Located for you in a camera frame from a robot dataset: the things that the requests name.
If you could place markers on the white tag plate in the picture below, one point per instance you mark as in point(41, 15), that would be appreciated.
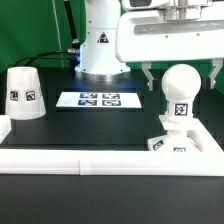
point(98, 100)

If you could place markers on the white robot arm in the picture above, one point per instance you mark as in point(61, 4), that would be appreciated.
point(98, 60)

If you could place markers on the white lamp shade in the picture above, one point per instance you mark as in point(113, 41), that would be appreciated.
point(24, 99)

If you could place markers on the white lamp base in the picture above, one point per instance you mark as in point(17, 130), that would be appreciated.
point(176, 138)

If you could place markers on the white lamp bulb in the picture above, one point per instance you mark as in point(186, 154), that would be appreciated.
point(180, 84)

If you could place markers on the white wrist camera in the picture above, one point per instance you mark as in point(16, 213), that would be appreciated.
point(130, 5)

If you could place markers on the white U-shaped fence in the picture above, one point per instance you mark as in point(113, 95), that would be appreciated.
point(209, 161)

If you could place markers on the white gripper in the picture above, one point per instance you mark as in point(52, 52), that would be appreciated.
point(145, 36)

